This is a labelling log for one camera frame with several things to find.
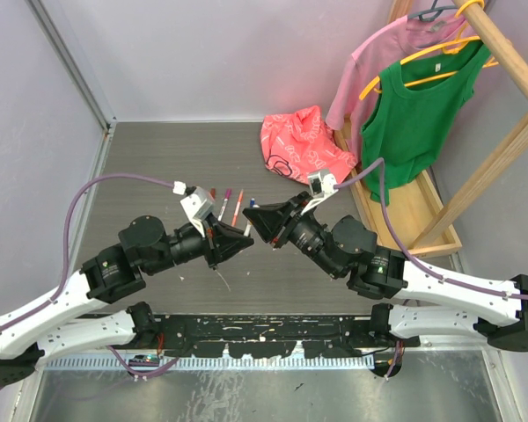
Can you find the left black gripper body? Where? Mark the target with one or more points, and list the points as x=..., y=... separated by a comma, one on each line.
x=208, y=223

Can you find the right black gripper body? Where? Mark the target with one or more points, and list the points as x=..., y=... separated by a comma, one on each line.
x=299, y=203

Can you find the white ballpoint pen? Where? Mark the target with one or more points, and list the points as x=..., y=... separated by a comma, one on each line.
x=222, y=210

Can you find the orange ballpoint pen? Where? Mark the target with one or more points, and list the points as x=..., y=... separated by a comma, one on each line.
x=237, y=208

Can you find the white yellow-tipped pen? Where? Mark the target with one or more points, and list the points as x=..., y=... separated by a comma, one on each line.
x=247, y=229

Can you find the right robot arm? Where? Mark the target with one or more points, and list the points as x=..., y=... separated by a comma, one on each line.
x=413, y=297

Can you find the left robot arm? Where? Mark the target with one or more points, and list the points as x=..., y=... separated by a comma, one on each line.
x=52, y=325

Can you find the wooden clothes rack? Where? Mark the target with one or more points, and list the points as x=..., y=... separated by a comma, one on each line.
x=477, y=200

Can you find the green tank top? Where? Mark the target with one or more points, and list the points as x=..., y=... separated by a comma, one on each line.
x=414, y=113

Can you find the aluminium corner profile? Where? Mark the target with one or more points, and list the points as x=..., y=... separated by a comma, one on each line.
x=56, y=26

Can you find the grey hanger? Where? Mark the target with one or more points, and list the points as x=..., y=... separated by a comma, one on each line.
x=432, y=13

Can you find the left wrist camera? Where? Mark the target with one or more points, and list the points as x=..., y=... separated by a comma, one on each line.
x=198, y=204

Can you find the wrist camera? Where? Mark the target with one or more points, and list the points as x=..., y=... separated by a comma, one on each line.
x=321, y=187
x=198, y=204

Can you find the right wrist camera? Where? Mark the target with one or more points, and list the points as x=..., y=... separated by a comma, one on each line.
x=321, y=187

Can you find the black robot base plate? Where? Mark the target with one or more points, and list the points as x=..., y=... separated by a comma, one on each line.
x=209, y=336

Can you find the white cable duct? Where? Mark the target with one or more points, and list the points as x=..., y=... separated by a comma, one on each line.
x=108, y=362

